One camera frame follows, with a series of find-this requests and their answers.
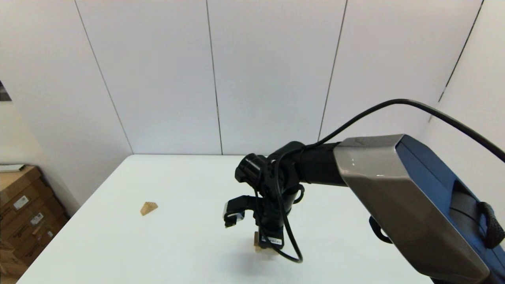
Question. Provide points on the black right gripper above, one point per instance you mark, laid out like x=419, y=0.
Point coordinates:
x=276, y=228

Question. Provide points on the triangular wooden building block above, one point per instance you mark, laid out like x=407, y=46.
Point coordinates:
x=148, y=208

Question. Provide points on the brown cardboard box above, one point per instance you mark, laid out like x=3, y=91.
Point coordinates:
x=10, y=268
x=15, y=185
x=35, y=221
x=47, y=241

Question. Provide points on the flat white board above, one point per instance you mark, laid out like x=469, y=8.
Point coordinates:
x=11, y=168

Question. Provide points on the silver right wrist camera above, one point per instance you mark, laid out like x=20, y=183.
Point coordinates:
x=233, y=216

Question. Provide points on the dark wall picture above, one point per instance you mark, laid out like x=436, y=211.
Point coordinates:
x=3, y=94

